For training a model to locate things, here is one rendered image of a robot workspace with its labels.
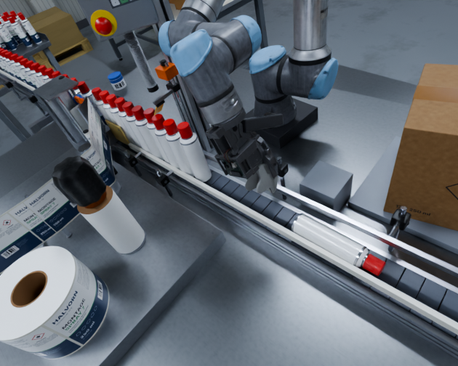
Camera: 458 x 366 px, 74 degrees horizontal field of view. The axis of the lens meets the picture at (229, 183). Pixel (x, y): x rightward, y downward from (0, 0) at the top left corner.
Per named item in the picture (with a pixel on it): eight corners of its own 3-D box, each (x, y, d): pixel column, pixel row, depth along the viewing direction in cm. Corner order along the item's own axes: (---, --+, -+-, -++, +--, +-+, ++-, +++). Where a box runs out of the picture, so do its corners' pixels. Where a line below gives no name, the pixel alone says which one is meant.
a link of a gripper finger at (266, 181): (260, 205, 68) (242, 174, 64) (275, 188, 71) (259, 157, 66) (270, 208, 66) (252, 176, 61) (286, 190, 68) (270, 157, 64)
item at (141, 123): (151, 159, 107) (124, 111, 93) (162, 150, 110) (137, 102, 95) (161, 164, 104) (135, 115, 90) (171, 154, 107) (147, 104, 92)
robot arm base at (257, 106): (245, 118, 112) (240, 94, 105) (274, 96, 117) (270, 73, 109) (275, 133, 103) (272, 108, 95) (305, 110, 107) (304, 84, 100)
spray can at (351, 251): (290, 223, 72) (377, 273, 60) (303, 208, 74) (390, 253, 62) (291, 235, 75) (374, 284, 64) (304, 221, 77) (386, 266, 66)
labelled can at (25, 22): (43, 41, 232) (25, 13, 217) (37, 45, 229) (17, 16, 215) (41, 41, 234) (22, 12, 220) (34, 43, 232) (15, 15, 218)
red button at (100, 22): (92, 17, 73) (91, 21, 71) (107, 12, 73) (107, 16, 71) (100, 33, 76) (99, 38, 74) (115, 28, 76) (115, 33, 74)
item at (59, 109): (75, 148, 122) (31, 92, 104) (102, 129, 127) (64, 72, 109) (91, 160, 114) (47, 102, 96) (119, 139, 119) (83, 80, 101)
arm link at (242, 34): (217, 11, 63) (182, 33, 58) (263, 11, 57) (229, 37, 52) (225, 49, 69) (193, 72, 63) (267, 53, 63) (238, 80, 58)
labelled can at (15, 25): (34, 44, 232) (14, 16, 217) (28, 47, 230) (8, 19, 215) (30, 43, 235) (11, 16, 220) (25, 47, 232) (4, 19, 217)
